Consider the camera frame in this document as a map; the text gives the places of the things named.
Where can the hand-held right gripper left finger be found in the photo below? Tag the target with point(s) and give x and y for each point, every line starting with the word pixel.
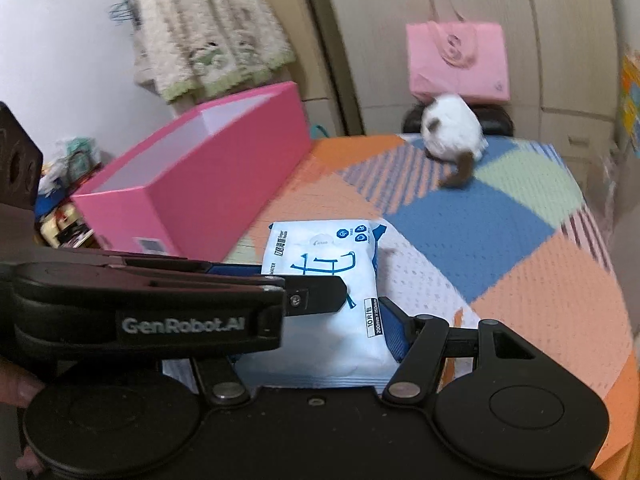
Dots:
pixel 222 380

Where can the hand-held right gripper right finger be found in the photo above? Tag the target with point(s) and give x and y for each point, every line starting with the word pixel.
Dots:
pixel 395 330

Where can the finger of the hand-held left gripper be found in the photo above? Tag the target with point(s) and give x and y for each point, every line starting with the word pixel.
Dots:
pixel 190 266
pixel 315 297

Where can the blue wet wipes pack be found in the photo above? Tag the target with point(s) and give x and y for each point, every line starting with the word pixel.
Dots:
pixel 325 255

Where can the pink cardboard box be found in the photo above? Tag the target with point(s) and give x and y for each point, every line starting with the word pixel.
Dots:
pixel 200 185

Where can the person's left hand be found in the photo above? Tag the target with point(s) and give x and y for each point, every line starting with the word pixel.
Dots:
pixel 20 385

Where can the pile of assorted packages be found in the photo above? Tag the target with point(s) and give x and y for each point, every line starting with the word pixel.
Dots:
pixel 70 200

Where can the colourful patchwork blanket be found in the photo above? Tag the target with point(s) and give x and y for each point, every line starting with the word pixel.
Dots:
pixel 525 270

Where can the white and brown plush toy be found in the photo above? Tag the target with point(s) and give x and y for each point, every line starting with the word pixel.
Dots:
pixel 452 125

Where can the cream fleece pajamas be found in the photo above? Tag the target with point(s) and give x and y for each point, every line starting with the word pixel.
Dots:
pixel 210 35

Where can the black suitcase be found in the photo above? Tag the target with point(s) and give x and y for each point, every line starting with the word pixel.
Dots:
pixel 495 117

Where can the pink tote bag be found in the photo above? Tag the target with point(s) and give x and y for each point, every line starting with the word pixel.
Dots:
pixel 460 60

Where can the colourful paper bag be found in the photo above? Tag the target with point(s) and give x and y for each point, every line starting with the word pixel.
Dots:
pixel 631 100

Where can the beige wardrobe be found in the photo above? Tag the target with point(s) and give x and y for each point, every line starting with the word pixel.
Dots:
pixel 550 35

